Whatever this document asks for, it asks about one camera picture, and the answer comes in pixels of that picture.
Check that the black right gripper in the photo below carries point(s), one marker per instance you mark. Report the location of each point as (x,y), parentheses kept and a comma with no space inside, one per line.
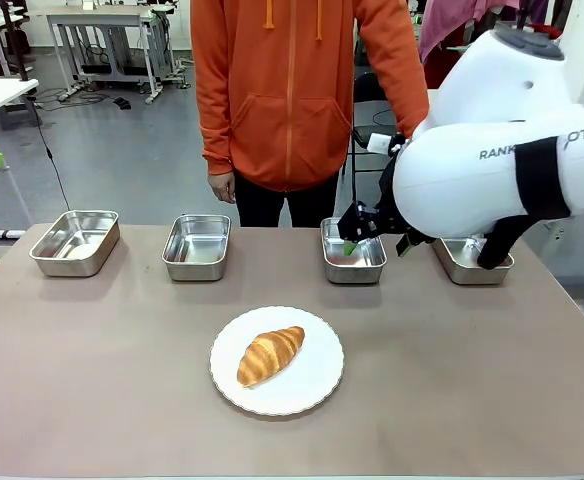
(367,220)

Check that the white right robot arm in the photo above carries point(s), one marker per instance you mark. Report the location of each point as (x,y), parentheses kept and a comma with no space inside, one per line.
(472,170)

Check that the steel rectangular container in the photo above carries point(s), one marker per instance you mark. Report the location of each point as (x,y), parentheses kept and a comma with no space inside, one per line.
(197,246)
(76,242)
(354,257)
(464,262)

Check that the golden croissant bread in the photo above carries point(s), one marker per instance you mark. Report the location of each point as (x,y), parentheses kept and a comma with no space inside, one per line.
(270,356)

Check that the person's right hand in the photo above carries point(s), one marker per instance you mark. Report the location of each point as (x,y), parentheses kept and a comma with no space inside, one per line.
(222,187)

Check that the black office chair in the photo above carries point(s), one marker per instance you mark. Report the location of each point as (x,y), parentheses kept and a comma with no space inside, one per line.
(372,115)

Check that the white scalloped plate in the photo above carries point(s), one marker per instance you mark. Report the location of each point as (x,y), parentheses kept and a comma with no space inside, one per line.
(277,361)

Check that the person in orange hoodie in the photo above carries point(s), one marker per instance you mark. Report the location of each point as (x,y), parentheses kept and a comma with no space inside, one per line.
(292,95)

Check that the pink hanging cloth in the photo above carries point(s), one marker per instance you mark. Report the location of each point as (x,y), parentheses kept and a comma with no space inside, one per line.
(452,22)

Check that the grey workbench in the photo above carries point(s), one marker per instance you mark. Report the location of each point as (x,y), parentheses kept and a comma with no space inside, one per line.
(107,40)

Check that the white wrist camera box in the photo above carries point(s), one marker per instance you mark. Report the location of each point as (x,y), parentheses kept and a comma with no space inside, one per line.
(379,143)

